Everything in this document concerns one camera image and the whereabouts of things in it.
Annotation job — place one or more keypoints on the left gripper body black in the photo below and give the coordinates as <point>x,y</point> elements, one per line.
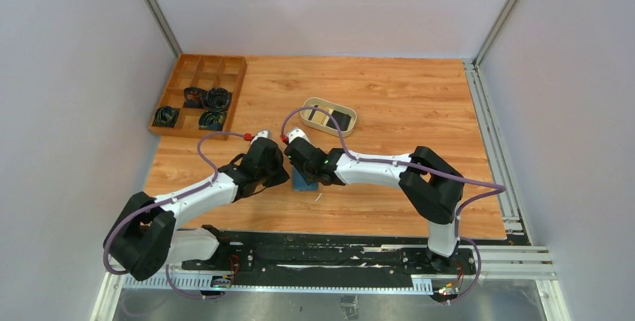
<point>273,176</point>

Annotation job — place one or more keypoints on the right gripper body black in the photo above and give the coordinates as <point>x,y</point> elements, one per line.
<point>308,176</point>

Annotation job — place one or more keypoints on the blue leather card holder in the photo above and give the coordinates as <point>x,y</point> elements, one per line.
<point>299,184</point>

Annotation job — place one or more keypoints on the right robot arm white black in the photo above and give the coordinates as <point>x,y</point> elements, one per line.
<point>430,184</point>

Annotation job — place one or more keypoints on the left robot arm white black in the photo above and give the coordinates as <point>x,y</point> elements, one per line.
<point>149,233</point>

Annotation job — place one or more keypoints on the gold card in tray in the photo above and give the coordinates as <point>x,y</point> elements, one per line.
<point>319,115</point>

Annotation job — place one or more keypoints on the beige oval tray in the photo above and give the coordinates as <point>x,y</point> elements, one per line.
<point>310,102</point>

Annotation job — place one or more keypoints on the rolled dark belt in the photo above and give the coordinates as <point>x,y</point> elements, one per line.
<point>194,97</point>
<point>165,116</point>
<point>217,99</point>
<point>212,120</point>

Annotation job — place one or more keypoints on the wooden compartment organizer box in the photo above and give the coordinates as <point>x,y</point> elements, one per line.
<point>206,72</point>

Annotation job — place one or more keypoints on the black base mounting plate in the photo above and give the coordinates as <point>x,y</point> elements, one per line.
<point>330,260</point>

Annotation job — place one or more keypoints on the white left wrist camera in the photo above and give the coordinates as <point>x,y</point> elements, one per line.
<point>252,138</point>

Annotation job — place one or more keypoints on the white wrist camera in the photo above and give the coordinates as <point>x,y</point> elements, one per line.
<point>252,138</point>
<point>294,134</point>

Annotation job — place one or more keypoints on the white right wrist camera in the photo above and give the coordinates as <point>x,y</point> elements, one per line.
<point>294,134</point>

